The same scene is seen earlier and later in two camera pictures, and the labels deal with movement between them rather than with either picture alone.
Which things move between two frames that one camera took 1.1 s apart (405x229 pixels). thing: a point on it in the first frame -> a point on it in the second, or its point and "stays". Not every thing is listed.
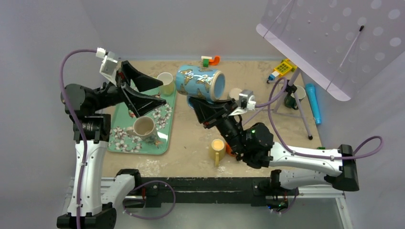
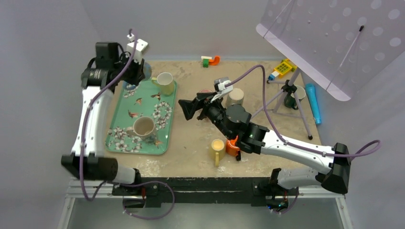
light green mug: [168, 86] stays
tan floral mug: [144, 128] stays
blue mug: [200, 83] -> [147, 70]
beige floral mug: [234, 93] stays
